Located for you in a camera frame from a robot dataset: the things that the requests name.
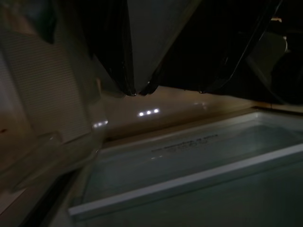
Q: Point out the glass shelf with printed text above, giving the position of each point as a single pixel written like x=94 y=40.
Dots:
x=189 y=153

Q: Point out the silver fridge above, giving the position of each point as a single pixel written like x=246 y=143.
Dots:
x=59 y=82

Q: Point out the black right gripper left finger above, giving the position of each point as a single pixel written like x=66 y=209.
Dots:
x=113 y=35

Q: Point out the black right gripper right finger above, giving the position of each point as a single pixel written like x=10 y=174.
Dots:
x=208 y=47

